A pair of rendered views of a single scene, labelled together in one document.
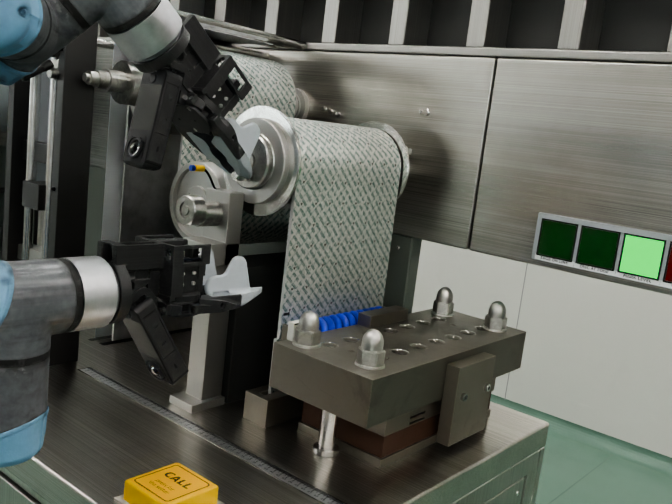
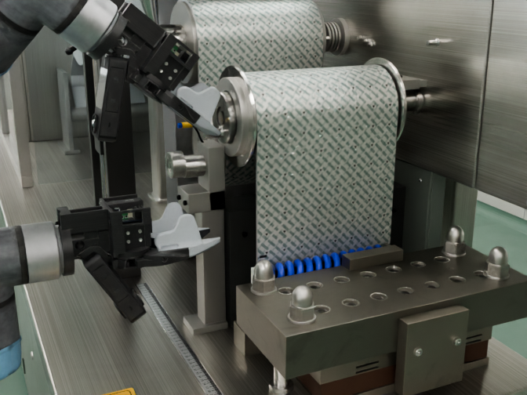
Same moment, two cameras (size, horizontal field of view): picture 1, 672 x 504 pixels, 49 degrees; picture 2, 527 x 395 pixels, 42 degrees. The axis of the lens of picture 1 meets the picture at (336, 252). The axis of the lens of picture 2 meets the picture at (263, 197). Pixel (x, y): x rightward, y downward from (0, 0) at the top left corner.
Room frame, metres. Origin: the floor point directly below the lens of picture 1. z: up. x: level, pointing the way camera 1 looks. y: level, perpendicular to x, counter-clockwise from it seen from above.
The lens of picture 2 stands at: (0.12, -0.37, 1.45)
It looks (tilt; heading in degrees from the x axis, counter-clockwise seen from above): 18 degrees down; 27
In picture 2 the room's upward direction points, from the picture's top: straight up
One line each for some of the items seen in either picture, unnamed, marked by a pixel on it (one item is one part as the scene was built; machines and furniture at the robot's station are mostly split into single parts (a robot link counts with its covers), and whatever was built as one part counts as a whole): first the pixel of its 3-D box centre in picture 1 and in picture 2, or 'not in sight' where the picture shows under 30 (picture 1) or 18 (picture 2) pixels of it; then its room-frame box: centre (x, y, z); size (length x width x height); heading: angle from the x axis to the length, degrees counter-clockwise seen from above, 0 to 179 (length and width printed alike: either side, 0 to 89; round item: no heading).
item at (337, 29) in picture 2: (282, 105); (324, 37); (1.37, 0.13, 1.33); 0.07 x 0.07 x 0.07; 51
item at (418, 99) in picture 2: not in sight; (397, 102); (1.22, -0.06, 1.25); 0.07 x 0.04 x 0.04; 141
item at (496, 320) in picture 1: (496, 315); (497, 260); (1.10, -0.26, 1.05); 0.04 x 0.04 x 0.04
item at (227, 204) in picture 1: (204, 300); (201, 239); (0.98, 0.17, 1.05); 0.06 x 0.05 x 0.31; 141
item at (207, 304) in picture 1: (205, 301); (154, 254); (0.82, 0.14, 1.09); 0.09 x 0.05 x 0.02; 132
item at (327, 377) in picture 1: (410, 356); (385, 301); (1.00, -0.12, 1.00); 0.40 x 0.16 x 0.06; 141
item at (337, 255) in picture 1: (340, 266); (327, 208); (1.05, -0.01, 1.11); 0.23 x 0.01 x 0.18; 141
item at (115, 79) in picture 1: (103, 79); not in sight; (1.08, 0.37, 1.33); 0.06 x 0.03 x 0.03; 141
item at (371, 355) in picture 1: (372, 347); (302, 302); (0.85, -0.06, 1.05); 0.04 x 0.04 x 0.04
